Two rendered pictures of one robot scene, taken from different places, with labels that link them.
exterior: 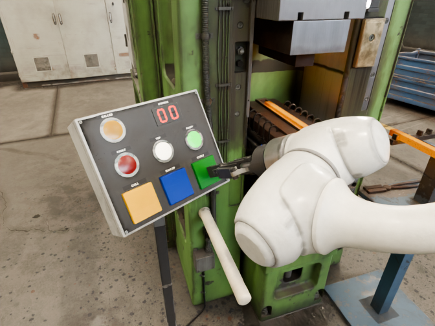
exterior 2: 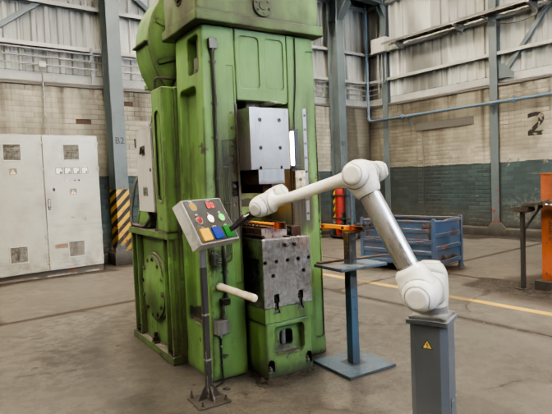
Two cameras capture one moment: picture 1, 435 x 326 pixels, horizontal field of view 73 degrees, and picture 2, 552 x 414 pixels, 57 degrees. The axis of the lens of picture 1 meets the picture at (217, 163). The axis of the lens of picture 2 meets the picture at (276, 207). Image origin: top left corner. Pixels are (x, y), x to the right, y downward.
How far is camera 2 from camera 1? 2.32 m
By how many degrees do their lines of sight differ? 30
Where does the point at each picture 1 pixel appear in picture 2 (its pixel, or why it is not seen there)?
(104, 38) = (39, 227)
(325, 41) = (274, 177)
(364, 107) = (308, 218)
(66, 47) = not seen: outside the picture
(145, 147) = (204, 215)
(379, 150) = (283, 190)
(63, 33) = not seen: outside the picture
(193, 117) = (219, 208)
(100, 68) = (28, 264)
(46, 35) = not seen: outside the picture
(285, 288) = (282, 350)
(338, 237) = (273, 202)
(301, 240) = (265, 204)
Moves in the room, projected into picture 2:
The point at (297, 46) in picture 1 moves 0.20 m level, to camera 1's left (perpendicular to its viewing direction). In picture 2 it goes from (261, 180) to (231, 181)
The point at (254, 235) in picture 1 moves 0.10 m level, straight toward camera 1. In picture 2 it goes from (254, 204) to (255, 204)
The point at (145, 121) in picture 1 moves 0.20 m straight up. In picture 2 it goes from (202, 206) to (200, 172)
